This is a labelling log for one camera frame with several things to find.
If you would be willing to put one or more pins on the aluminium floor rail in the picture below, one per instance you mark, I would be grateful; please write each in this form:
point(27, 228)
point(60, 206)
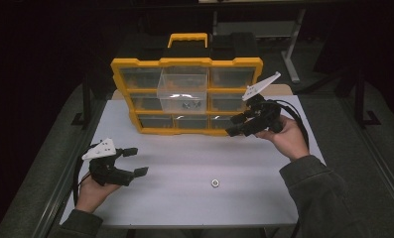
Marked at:
point(386, 175)
point(54, 211)

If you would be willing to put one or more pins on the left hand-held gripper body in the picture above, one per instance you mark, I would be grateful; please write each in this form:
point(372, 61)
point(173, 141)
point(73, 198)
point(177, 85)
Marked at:
point(105, 172)

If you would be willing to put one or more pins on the grid of clear drawers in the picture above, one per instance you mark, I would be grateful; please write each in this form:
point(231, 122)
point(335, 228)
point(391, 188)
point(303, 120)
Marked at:
point(232, 77)

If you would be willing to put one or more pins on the person's right hand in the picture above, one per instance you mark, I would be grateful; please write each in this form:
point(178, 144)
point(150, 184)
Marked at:
point(288, 139)

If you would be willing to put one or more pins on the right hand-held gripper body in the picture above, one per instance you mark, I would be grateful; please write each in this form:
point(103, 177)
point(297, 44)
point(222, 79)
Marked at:
point(264, 112)

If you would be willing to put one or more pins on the person's left hand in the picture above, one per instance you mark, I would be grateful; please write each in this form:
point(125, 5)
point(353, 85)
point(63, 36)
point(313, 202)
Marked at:
point(92, 198)

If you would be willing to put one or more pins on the yellow black organizer case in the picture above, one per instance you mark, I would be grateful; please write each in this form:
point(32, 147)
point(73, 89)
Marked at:
point(188, 122)

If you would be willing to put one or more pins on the white desk frame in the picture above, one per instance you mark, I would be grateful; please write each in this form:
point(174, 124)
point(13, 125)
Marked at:
point(292, 53)

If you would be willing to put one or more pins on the clear plastic drawer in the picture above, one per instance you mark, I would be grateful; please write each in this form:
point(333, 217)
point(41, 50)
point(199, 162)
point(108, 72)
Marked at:
point(183, 95)

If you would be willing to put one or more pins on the black metal stand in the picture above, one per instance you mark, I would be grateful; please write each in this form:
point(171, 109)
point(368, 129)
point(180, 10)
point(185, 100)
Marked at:
point(360, 99)
point(87, 99)

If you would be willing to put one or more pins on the silver hex nut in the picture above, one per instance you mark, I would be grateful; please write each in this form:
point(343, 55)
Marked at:
point(196, 104)
point(215, 182)
point(185, 105)

